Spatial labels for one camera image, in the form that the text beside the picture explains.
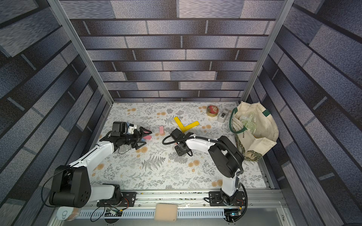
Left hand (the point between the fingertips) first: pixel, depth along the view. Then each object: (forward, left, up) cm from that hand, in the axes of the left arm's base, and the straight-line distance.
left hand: (149, 136), depth 83 cm
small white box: (+25, -52, -9) cm, 58 cm away
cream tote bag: (+12, -72, -8) cm, 73 cm away
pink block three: (-10, -17, +8) cm, 22 cm away
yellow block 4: (+19, -29, -14) cm, 37 cm away
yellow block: (+20, -17, -14) cm, 30 cm away
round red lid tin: (+30, -44, -10) cm, 54 cm away
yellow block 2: (+16, -20, -14) cm, 29 cm away
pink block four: (+13, -4, -12) cm, 18 cm away
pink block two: (+6, +3, -12) cm, 14 cm away
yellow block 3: (+16, -23, -13) cm, 31 cm away
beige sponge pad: (-37, -12, -15) cm, 42 cm away
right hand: (-1, -20, -14) cm, 25 cm away
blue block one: (+5, +11, +4) cm, 13 cm away
